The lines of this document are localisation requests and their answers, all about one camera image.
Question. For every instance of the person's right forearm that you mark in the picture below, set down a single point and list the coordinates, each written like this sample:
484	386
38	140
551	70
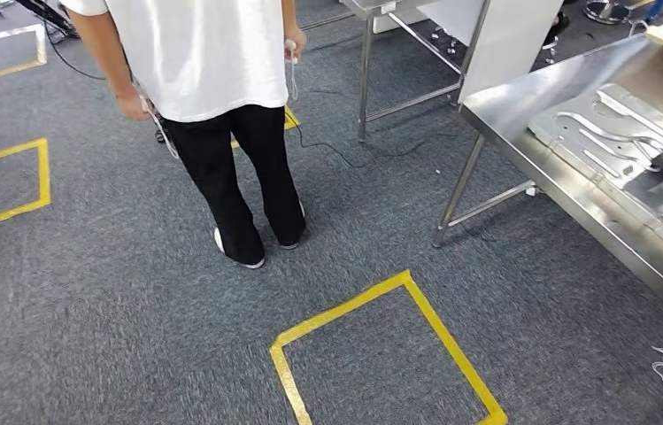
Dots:
289	14

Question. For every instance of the stainless steel workbench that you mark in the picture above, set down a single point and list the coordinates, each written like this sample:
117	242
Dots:
513	100

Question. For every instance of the steel frame table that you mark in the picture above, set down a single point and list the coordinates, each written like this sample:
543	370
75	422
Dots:
364	76

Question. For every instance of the stamped grey metal panel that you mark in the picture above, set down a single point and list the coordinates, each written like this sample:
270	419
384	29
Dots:
601	152

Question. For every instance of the person's left hand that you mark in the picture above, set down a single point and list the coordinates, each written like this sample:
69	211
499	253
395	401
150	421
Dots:
133	105

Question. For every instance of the person's right hand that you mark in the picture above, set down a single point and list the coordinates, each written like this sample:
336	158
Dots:
299	44

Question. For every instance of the person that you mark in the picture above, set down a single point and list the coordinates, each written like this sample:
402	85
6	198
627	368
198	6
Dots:
202	58

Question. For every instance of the chrome chair base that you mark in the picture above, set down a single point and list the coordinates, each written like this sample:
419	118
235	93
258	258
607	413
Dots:
606	12

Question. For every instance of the white board panel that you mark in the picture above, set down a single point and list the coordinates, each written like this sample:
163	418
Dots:
513	47

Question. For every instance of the black tripod stand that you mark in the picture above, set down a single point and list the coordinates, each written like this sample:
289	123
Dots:
49	17

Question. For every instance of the person's left forearm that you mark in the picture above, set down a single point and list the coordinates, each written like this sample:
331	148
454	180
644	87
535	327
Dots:
102	53

